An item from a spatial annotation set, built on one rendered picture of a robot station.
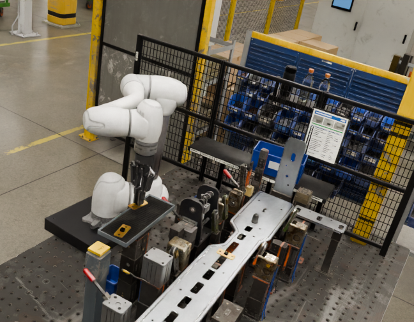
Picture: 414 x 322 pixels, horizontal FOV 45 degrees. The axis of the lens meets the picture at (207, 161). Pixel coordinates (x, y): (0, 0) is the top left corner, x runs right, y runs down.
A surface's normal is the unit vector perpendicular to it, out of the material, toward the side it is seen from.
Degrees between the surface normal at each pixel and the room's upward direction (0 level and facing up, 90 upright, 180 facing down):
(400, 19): 90
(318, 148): 90
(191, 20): 90
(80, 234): 2
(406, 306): 0
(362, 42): 90
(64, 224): 2
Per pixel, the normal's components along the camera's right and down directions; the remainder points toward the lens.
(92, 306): -0.45, 0.33
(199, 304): 0.18, -0.88
